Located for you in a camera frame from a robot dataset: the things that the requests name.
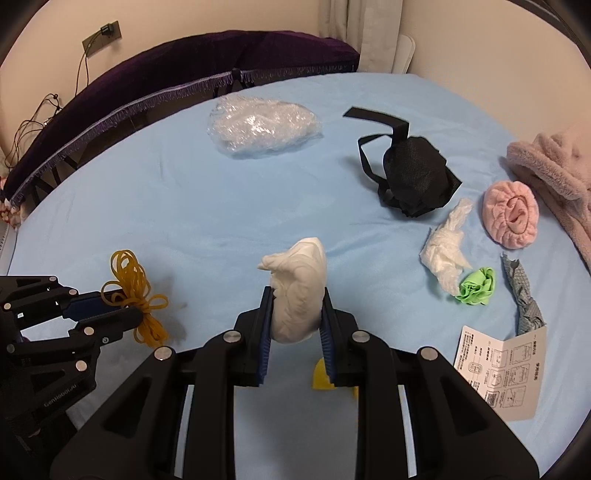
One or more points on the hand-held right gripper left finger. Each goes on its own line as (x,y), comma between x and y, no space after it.
(264,333)

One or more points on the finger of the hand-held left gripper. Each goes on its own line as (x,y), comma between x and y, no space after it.
(115,323)
(87,302)

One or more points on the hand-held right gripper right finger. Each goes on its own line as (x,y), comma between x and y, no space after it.
(327,333)

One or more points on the yellow rubber bands bundle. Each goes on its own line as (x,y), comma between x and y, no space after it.
(150,328)

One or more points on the white sock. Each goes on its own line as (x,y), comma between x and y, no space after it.
(298,286)

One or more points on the white twisted tissue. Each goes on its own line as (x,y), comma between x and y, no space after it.
(443,254)

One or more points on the pink fluffy cloth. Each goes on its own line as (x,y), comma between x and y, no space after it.
(503,217)

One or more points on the yellow plastic piece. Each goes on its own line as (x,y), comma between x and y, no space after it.
(319,378)

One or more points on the floral patterned cloth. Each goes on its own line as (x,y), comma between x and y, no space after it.
(7,203)

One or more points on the green crumpled paper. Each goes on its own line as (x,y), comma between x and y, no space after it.
(478,286)

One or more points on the white printed leaflet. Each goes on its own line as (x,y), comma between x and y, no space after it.
(498,369)

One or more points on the grey patterned cloth strip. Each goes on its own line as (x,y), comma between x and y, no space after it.
(526,305)

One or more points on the clear crumpled plastic bag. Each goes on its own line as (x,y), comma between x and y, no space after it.
(263,124)

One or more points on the purple velvet fringed cushion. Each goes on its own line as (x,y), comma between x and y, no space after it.
(161,69)

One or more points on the pink fluffy garment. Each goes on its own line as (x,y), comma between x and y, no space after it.
(563,170)

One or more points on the white padded board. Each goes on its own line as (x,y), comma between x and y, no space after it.
(404,53)

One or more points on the beige curtain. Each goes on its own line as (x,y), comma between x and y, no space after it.
(364,27)

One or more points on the grey wall socket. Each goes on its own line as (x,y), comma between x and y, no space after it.
(97,42)

